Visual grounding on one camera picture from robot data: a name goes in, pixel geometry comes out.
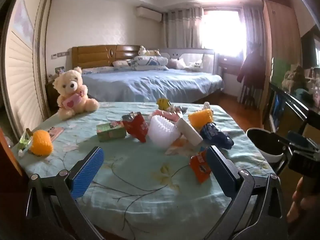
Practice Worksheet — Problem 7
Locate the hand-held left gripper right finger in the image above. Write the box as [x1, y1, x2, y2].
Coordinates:
[205, 145, 288, 240]

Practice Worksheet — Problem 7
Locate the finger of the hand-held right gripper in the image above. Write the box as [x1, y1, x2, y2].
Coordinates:
[273, 132, 317, 156]
[286, 130, 313, 149]

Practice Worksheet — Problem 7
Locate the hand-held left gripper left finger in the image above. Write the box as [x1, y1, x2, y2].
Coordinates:
[25, 146, 105, 240]

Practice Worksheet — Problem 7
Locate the orange snack packet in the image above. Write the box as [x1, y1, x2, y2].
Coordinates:
[189, 151, 213, 183]

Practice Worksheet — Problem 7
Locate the black white trash bin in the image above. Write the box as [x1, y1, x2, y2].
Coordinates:
[246, 127, 292, 167]

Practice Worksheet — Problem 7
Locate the white rectangular box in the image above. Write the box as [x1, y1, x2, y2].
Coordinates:
[176, 118, 203, 147]

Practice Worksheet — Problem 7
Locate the orange plastic mesh cup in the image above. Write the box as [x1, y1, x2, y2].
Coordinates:
[188, 109, 213, 130]
[29, 129, 53, 157]

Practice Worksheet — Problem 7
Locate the pink orange plastic packet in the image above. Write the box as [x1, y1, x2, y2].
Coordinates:
[152, 109, 184, 122]

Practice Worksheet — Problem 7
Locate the person's right hand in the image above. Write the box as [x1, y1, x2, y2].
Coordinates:
[287, 177, 320, 224]

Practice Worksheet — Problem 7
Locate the black glass cabinet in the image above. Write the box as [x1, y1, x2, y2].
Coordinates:
[269, 81, 320, 143]

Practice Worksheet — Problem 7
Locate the dark blue packet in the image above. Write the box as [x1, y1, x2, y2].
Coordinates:
[200, 122, 234, 149]

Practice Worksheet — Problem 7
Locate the teal cloth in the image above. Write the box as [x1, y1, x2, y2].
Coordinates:
[296, 88, 313, 100]

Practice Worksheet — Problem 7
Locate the green cardboard box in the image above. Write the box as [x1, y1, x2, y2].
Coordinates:
[96, 121, 127, 142]

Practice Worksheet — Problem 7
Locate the pink card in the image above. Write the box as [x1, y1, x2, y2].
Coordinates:
[46, 127, 64, 140]

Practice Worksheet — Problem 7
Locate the teal floral tablecloth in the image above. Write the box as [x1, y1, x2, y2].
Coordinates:
[11, 101, 275, 240]

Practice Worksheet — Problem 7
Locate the brown plush toy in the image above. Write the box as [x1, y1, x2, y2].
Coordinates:
[282, 65, 307, 89]

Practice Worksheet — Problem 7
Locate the coat rack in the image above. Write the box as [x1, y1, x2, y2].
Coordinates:
[240, 80, 263, 105]

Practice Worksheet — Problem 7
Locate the red snack packet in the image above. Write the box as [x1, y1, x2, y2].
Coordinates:
[122, 112, 150, 143]

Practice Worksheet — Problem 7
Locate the green plastic wrapper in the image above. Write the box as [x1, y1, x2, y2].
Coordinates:
[17, 128, 34, 155]

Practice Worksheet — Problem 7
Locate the stack of green boxes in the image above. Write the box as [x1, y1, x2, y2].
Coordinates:
[272, 57, 292, 85]

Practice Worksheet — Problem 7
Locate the white ridged plastic container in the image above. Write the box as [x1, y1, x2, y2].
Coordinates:
[148, 115, 181, 148]

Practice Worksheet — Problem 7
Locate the dark red coat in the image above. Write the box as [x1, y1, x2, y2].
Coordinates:
[237, 44, 265, 88]

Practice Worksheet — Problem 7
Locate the black television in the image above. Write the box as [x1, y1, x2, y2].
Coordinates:
[301, 29, 320, 68]

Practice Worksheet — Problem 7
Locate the cream teddy bear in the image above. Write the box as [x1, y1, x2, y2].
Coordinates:
[52, 66, 100, 120]

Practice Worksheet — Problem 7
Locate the yellow packet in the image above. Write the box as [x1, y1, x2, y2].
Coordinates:
[156, 98, 173, 110]

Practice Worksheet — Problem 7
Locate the flat floral pillow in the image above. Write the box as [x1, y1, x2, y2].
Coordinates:
[81, 66, 114, 74]

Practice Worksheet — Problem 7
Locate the small window desk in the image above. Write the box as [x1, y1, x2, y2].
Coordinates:
[217, 55, 242, 67]

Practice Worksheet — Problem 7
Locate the bed with blue sheet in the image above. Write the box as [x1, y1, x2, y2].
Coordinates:
[81, 69, 224, 103]

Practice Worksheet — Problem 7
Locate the tall wooden wardrobe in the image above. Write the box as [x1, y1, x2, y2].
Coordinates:
[261, 0, 303, 120]

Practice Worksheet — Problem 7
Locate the small white pillow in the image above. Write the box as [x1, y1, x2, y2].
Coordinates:
[112, 60, 133, 70]

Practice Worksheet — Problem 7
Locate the cream louvered wardrobe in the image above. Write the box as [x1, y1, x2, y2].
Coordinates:
[0, 0, 54, 140]

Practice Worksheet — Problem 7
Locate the wooden headboard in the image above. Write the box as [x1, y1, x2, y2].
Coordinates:
[72, 44, 142, 70]

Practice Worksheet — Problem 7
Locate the pink white plush toy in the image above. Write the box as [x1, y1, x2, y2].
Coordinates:
[169, 58, 187, 68]

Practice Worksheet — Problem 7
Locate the grey patterned curtain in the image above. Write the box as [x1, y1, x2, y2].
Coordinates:
[162, 7, 203, 49]
[241, 4, 265, 55]

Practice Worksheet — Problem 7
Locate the white blue printed pillow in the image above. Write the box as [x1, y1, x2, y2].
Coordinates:
[131, 56, 169, 71]

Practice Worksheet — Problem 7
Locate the bright window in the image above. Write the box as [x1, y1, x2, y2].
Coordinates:
[202, 9, 244, 57]

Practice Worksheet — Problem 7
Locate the white air conditioner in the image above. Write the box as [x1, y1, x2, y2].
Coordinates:
[136, 6, 162, 22]

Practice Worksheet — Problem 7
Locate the grey bed guard rail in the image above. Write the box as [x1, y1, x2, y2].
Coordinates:
[159, 49, 215, 74]

